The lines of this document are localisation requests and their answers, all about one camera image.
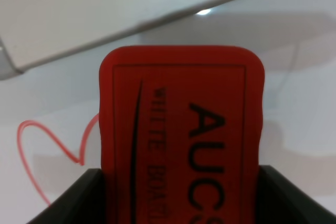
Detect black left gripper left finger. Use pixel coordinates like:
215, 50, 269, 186
29, 168, 106, 224

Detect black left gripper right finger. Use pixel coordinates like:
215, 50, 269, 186
258, 165, 335, 224

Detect red whiteboard eraser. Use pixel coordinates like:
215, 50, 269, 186
99, 46, 265, 223

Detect grey aluminium marker tray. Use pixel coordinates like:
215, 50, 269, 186
1, 0, 229, 79

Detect white whiteboard with aluminium frame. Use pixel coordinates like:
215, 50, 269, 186
1, 0, 335, 223

